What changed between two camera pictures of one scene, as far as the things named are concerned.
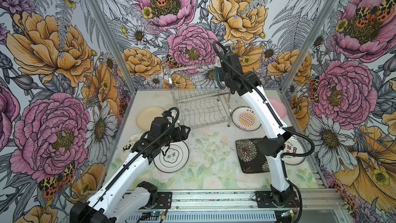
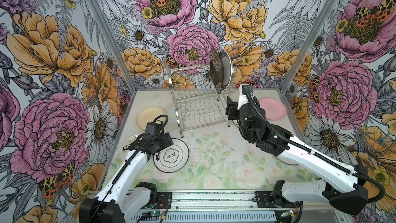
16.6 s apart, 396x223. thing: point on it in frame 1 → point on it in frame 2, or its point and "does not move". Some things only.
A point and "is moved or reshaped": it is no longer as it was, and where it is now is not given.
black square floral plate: [251, 160] → [216, 70]
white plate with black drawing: [127, 147] does not move
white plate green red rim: [220, 84] is moved or reshaped
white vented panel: [203, 217] does not move
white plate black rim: [175, 159] does not move
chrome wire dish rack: [198, 101] does not move
